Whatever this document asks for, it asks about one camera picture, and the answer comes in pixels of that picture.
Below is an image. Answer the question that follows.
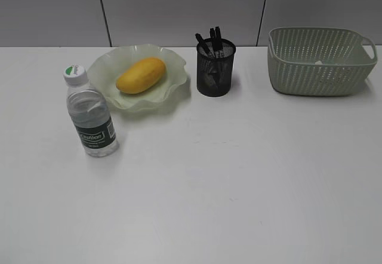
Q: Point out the yellow mango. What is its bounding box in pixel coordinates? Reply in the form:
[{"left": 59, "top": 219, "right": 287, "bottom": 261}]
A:
[{"left": 116, "top": 57, "right": 166, "bottom": 94}]

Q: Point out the black mesh pen holder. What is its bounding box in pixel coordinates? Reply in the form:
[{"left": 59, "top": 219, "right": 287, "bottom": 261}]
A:
[{"left": 196, "top": 39, "right": 236, "bottom": 97}]

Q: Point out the frosted green wavy plate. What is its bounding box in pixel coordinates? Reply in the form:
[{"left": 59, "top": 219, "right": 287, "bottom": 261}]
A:
[{"left": 87, "top": 44, "right": 187, "bottom": 112}]

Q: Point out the pale green plastic basket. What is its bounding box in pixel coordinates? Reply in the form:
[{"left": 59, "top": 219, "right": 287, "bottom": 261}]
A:
[{"left": 267, "top": 27, "right": 378, "bottom": 97}]

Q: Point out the black marker pen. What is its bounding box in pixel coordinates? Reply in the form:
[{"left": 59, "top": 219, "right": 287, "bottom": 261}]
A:
[
  {"left": 210, "top": 27, "right": 216, "bottom": 52},
  {"left": 215, "top": 26, "right": 223, "bottom": 52},
  {"left": 195, "top": 33, "right": 216, "bottom": 60}
]

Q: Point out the clear water bottle green label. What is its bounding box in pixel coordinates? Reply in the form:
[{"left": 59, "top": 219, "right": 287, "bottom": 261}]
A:
[{"left": 63, "top": 65, "right": 119, "bottom": 157}]

